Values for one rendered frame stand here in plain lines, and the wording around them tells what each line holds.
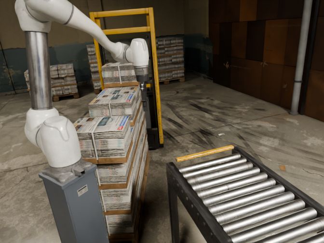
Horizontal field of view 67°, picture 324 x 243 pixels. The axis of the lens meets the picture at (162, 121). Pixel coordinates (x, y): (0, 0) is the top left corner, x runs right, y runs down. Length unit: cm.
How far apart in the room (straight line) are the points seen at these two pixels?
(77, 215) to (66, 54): 746
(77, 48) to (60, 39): 56
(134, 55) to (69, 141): 63
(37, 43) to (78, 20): 23
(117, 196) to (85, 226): 47
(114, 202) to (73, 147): 77
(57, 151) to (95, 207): 40
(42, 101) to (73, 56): 722
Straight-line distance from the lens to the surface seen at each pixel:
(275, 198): 140
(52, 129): 120
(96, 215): 147
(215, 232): 118
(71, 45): 854
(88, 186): 135
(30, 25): 134
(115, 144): 157
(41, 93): 136
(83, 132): 159
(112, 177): 176
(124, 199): 185
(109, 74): 270
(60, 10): 123
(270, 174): 158
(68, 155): 123
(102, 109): 218
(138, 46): 148
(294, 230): 126
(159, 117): 332
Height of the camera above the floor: 164
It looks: 21 degrees down
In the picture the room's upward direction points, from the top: 4 degrees counter-clockwise
